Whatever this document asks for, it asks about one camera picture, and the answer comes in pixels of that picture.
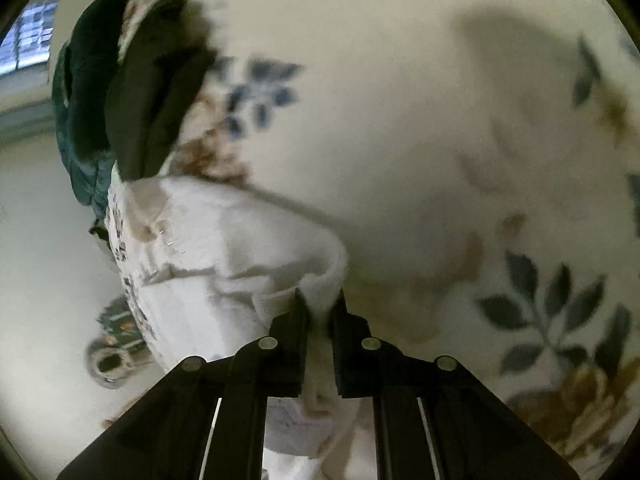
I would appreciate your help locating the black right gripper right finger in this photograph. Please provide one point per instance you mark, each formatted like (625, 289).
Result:
(433, 419)

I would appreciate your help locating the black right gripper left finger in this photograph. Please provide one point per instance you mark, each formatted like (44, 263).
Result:
(204, 420)

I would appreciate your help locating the white garment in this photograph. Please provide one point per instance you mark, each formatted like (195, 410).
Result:
(206, 268)

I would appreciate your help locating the green shelf with clutter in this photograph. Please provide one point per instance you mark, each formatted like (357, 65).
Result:
(119, 351)

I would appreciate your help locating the floral bed sheet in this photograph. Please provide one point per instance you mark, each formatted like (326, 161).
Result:
(479, 162)

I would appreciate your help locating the dark green quilt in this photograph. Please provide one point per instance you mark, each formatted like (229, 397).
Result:
(123, 112)

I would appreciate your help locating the window with bars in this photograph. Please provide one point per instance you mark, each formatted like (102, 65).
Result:
(28, 41)

